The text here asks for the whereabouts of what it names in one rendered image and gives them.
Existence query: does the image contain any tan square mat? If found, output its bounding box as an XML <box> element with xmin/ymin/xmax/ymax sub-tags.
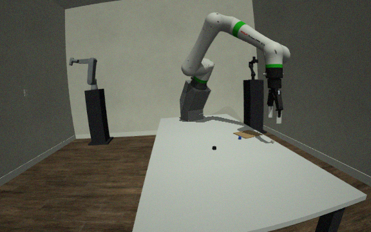
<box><xmin>234</xmin><ymin>130</ymin><xmax>262</xmax><ymax>139</ymax></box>

